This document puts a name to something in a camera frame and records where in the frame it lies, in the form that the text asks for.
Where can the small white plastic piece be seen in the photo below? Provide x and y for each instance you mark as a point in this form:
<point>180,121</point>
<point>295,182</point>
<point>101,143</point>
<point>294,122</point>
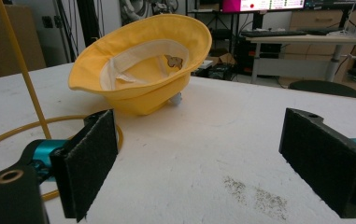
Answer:
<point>176,99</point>

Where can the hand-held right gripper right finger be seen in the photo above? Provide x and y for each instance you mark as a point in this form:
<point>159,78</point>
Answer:
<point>325,161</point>

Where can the black keyboard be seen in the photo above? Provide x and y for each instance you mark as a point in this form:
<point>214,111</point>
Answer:
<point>269,33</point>

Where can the yellow metal hat stand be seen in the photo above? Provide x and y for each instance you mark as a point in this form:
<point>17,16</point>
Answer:
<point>26,81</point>

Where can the black round stool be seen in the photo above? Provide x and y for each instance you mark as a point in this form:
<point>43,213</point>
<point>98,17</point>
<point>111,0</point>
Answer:
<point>323,88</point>

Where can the brown cardboard panel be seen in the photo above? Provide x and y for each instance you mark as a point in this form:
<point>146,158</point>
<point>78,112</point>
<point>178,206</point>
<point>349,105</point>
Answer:
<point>7,40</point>

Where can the yellow bucket hat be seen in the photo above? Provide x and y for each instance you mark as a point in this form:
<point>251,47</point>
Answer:
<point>141,62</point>

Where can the computer monitor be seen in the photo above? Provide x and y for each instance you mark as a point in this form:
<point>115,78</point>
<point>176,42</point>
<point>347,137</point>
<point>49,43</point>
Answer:
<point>263,5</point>

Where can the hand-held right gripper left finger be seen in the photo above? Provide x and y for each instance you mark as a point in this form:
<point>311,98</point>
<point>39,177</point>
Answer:
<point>88,165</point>

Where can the white office desk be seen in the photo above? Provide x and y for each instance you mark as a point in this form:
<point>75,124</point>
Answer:
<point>309,46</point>

